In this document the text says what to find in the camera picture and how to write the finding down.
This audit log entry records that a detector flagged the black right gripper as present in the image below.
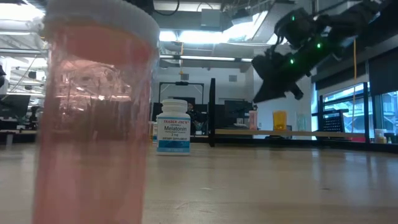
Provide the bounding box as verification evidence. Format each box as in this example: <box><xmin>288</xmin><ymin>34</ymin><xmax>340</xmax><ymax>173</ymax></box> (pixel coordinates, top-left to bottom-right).
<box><xmin>251</xmin><ymin>9</ymin><xmax>338</xmax><ymax>103</ymax></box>

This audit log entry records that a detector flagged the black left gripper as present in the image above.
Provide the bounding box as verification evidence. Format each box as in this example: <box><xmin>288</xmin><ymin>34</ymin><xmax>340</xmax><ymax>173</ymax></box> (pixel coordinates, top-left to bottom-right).
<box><xmin>126</xmin><ymin>0</ymin><xmax>155</xmax><ymax>15</ymax></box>

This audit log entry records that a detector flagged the small pink vial white cap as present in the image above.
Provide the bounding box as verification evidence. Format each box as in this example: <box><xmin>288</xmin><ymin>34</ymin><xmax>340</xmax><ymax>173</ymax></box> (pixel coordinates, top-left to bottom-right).
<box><xmin>30</xmin><ymin>0</ymin><xmax>161</xmax><ymax>224</ymax></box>
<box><xmin>248</xmin><ymin>110</ymin><xmax>259</xmax><ymax>131</ymax></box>

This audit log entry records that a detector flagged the small green vial white cap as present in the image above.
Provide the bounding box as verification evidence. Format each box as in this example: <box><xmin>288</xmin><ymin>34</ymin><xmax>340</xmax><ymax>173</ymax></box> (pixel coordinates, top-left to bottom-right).
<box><xmin>295</xmin><ymin>111</ymin><xmax>308</xmax><ymax>132</ymax></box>

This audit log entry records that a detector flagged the black background monitor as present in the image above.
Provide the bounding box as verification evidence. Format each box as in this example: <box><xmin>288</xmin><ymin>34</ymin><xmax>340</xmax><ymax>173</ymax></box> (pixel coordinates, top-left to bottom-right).
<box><xmin>223</xmin><ymin>99</ymin><xmax>254</xmax><ymax>128</ymax></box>

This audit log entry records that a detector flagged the grey ceiling box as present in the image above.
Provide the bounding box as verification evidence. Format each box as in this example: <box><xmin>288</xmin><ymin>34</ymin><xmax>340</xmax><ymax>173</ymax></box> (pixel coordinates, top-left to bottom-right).
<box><xmin>200</xmin><ymin>8</ymin><xmax>223</xmax><ymax>29</ymax></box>

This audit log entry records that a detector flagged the black mesh panel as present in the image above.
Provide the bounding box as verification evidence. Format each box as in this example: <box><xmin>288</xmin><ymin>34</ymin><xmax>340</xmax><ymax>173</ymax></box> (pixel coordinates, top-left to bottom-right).
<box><xmin>320</xmin><ymin>108</ymin><xmax>349</xmax><ymax>133</ymax></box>

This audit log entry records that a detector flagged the white lidded background jar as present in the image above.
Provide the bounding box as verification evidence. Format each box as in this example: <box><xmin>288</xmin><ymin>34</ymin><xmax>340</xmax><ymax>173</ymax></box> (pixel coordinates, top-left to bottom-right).
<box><xmin>374</xmin><ymin>128</ymin><xmax>387</xmax><ymax>144</ymax></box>

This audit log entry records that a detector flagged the dark background monitor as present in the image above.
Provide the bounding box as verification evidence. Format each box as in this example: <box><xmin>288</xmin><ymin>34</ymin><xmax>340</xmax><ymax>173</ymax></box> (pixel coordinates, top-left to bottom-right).
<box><xmin>0</xmin><ymin>94</ymin><xmax>31</xmax><ymax>121</ymax></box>

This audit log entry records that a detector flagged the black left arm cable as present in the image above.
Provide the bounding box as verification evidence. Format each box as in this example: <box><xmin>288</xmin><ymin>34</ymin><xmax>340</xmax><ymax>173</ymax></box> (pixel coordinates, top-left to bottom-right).
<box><xmin>153</xmin><ymin>0</ymin><xmax>182</xmax><ymax>17</ymax></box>

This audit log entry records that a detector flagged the wooden shelf black frame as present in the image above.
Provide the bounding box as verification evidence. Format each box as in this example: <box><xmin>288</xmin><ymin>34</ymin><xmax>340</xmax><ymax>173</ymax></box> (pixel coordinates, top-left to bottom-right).
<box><xmin>208</xmin><ymin>77</ymin><xmax>371</xmax><ymax>147</ymax></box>

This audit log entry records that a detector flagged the yellow hanging cord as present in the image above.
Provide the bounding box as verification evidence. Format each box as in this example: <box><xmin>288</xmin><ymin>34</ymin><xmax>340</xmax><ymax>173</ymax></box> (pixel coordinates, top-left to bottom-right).
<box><xmin>352</xmin><ymin>37</ymin><xmax>358</xmax><ymax>134</ymax></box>

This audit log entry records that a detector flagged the black background gantry frame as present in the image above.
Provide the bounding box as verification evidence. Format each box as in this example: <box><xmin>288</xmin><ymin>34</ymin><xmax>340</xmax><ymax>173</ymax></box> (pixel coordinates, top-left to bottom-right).
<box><xmin>157</xmin><ymin>80</ymin><xmax>205</xmax><ymax>125</ymax></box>

